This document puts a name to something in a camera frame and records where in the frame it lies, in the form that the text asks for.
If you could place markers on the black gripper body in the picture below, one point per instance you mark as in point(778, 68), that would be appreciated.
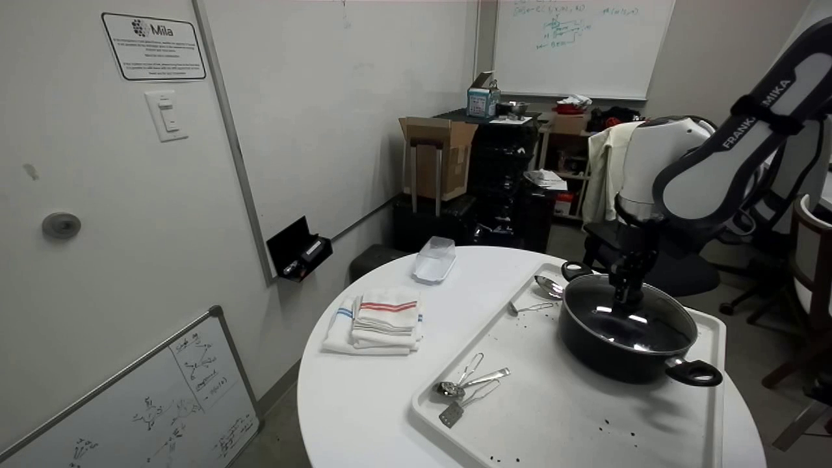
point(627, 264)

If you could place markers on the glass lid with black knob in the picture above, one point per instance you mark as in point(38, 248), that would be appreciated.
point(665, 329)

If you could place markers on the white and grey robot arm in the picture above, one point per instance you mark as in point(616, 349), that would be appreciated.
point(736, 158)

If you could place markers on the small metal spoon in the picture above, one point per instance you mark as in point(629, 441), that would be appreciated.
point(546, 284)

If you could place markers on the cream hanging cloth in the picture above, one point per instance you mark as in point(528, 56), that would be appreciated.
point(607, 170)

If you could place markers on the white plastic tray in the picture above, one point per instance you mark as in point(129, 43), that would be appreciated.
point(554, 407)

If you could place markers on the wooden shelf unit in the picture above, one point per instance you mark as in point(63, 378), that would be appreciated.
point(564, 151)

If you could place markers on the black drawer cabinet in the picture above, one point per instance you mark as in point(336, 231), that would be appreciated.
point(505, 183)

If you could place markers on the clear plastic container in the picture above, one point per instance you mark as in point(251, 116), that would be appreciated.
point(432, 262)

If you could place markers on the brown cardboard box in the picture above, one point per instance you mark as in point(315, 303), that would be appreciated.
point(437, 158)

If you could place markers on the blue tissue box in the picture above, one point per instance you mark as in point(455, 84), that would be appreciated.
point(480, 103)

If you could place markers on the whiteboard with green writing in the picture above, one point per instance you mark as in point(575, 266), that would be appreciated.
point(581, 49)

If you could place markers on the white cloth with red stripes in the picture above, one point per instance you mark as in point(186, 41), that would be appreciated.
point(388, 314)

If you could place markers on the folded white and red cloth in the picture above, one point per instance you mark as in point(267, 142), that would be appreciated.
point(366, 340)

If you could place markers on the black whiteboard eraser tray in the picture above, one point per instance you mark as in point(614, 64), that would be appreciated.
point(299, 248)

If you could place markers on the small leaning whiteboard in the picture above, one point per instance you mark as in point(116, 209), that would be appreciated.
point(156, 407)

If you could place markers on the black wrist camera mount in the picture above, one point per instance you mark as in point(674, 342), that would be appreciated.
point(607, 237)

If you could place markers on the large wall whiteboard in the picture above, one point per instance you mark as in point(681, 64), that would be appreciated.
point(329, 114)

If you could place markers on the white light switch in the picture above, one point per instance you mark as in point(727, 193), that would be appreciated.
point(165, 116)

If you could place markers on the white framed wall sign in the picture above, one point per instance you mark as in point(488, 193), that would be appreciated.
point(155, 45)

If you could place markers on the round grey wall fitting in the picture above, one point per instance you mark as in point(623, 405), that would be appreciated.
point(60, 225)

